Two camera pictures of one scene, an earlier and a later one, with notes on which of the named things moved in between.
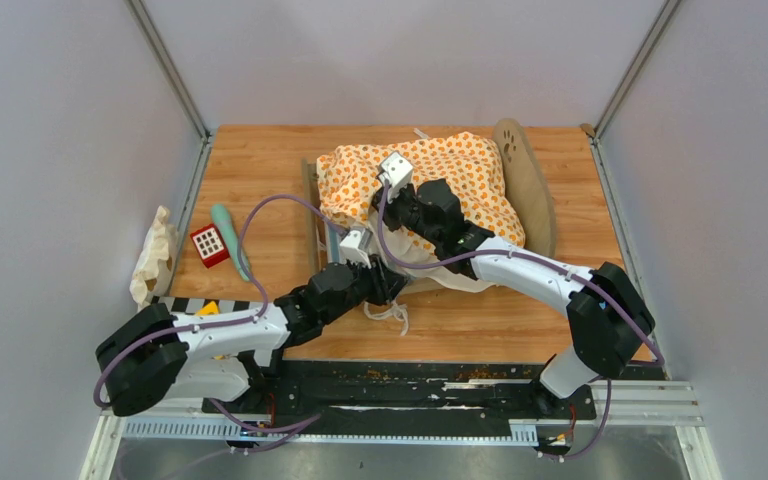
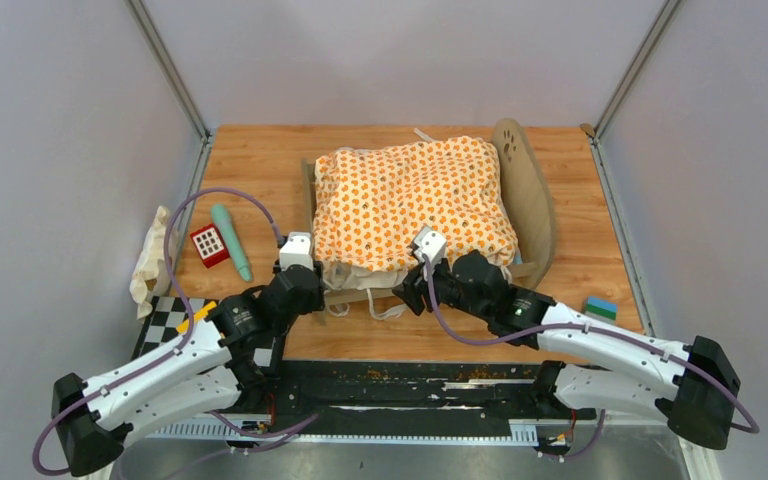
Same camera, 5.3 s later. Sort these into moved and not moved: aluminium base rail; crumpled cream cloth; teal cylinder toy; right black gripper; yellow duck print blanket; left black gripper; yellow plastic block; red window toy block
Moved: yellow duck print blanket; left black gripper; right black gripper
Not moved: red window toy block; yellow plastic block; crumpled cream cloth; aluminium base rail; teal cylinder toy
